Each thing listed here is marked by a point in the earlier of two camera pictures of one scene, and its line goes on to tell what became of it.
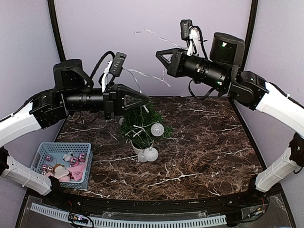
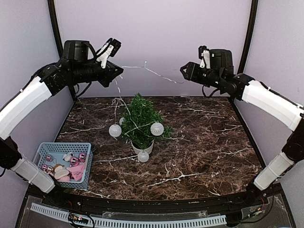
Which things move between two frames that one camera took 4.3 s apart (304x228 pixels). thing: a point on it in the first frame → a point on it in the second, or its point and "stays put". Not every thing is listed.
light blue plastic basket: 71,162 stays put
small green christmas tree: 142,123 stays put
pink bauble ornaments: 74,161 stays put
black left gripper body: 74,100 → 81,72
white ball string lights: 149,154 → 156,129
